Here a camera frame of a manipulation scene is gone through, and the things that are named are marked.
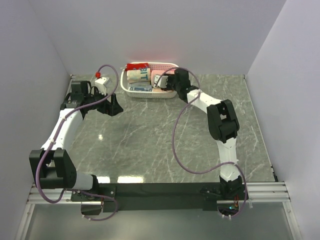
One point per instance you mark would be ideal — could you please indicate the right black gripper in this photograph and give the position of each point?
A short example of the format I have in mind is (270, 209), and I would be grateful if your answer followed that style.
(169, 78)

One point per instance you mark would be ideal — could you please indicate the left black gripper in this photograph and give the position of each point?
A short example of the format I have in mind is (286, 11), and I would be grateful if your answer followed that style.
(111, 108)

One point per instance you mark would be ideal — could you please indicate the pink towel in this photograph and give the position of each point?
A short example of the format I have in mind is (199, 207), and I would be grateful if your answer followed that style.
(160, 72)

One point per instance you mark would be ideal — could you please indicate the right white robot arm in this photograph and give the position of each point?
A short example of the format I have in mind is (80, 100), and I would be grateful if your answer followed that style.
(223, 126)

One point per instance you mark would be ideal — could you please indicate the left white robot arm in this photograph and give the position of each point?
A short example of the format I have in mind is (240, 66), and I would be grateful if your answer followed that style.
(51, 165)

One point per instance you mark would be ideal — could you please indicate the white plastic basket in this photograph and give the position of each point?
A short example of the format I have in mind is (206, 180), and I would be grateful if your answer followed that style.
(164, 66)

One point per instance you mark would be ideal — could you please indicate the blue printed rolled towel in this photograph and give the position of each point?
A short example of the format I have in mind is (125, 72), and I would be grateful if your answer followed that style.
(141, 88)

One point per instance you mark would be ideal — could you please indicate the beige printed rolled towel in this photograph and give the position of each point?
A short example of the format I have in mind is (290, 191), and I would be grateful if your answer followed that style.
(139, 75)

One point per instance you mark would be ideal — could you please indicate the red rolled towel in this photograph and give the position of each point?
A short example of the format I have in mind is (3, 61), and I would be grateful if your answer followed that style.
(137, 66)

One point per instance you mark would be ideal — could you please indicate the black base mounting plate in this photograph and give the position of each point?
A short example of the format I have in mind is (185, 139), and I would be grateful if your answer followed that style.
(161, 196)

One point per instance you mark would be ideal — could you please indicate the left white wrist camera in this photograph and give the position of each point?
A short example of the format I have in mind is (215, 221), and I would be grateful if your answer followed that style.
(101, 83)

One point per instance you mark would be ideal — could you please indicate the aluminium frame rail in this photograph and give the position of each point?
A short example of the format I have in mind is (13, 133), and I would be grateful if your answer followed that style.
(258, 192)

